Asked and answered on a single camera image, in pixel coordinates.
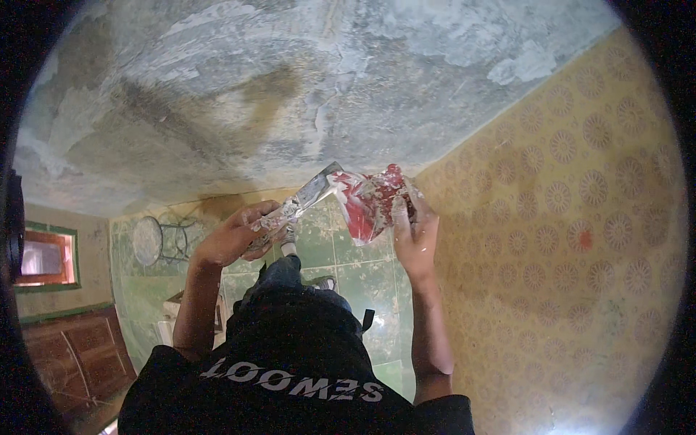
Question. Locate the person's right hand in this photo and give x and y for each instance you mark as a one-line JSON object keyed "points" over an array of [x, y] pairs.
{"points": [[417, 244]]}

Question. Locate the person's left hand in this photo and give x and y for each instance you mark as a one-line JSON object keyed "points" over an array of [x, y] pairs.
{"points": [[231, 239]]}

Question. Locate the person's left fingers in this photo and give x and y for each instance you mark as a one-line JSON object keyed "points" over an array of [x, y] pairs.
{"points": [[261, 212]]}

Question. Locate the person's right fingers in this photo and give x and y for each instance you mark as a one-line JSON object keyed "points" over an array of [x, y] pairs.
{"points": [[403, 217]]}

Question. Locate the red plastic putty bag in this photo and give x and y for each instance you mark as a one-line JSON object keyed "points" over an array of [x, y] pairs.
{"points": [[367, 209]]}

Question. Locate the putty knife with smeared blade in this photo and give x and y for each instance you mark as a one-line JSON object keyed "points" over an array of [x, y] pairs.
{"points": [[315, 190]]}

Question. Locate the person's legs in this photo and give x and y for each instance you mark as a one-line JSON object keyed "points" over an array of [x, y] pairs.
{"points": [[280, 274]]}

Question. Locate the round metal stool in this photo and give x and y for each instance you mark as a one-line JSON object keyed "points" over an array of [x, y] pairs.
{"points": [[149, 239]]}

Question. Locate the person's body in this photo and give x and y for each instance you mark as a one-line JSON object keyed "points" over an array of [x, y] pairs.
{"points": [[293, 391]]}

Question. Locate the red framed window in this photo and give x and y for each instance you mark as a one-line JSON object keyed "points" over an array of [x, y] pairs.
{"points": [[48, 258]]}

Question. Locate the brown wooden door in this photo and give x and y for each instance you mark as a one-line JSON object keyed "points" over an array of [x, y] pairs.
{"points": [[81, 353]]}

